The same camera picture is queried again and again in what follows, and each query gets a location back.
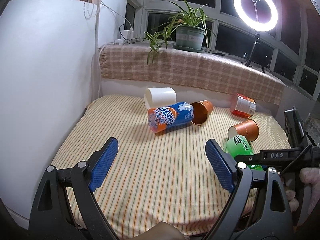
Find green plant pot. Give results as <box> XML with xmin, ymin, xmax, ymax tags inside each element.
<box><xmin>173</xmin><ymin>25</ymin><xmax>205</xmax><ymax>53</ymax></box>

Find striped yellow mattress cover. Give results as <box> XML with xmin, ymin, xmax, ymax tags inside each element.
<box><xmin>51</xmin><ymin>94</ymin><xmax>292</xmax><ymax>239</ymax></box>

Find bead pull cord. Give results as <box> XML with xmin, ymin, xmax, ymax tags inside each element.
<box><xmin>82</xmin><ymin>0</ymin><xmax>101</xmax><ymax>20</ymax></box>

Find plaid windowsill cloth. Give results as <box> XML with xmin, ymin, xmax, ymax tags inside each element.
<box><xmin>99</xmin><ymin>44</ymin><xmax>285</xmax><ymax>105</ymax></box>

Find white power adapter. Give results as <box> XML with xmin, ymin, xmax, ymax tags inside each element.
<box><xmin>114</xmin><ymin>30</ymin><xmax>134</xmax><ymax>45</ymax></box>

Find white paper cup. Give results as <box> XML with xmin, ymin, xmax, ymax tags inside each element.
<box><xmin>144</xmin><ymin>87</ymin><xmax>177</xmax><ymax>109</ymax></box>

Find orange cup near green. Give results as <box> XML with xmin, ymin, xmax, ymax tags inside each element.
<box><xmin>228</xmin><ymin>119</ymin><xmax>259</xmax><ymax>141</ymax></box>

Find blue orange Arctic Ocean cup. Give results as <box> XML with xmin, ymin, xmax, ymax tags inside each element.
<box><xmin>147</xmin><ymin>102</ymin><xmax>194</xmax><ymax>134</ymax></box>

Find operator hand brown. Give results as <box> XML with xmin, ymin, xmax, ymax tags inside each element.
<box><xmin>130</xmin><ymin>222</ymin><xmax>185</xmax><ymax>240</ymax></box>

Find white ring light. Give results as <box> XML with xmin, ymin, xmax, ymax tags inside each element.
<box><xmin>233</xmin><ymin>0</ymin><xmax>278</xmax><ymax>32</ymax></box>

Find black tripod stand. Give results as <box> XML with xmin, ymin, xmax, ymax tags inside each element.
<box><xmin>245</xmin><ymin>31</ymin><xmax>261</xmax><ymax>67</ymax></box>

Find white charging cable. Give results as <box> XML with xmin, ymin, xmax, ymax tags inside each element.
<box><xmin>89</xmin><ymin>0</ymin><xmax>133</xmax><ymax>100</ymax></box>

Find red white printed cup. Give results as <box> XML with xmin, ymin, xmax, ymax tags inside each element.
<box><xmin>230</xmin><ymin>93</ymin><xmax>257</xmax><ymax>119</ymax></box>

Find black power cable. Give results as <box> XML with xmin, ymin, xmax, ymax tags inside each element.
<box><xmin>118</xmin><ymin>24</ymin><xmax>249</xmax><ymax>65</ymax></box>

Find spider plant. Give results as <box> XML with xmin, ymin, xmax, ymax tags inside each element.
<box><xmin>128</xmin><ymin>0</ymin><xmax>217</xmax><ymax>64</ymax></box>

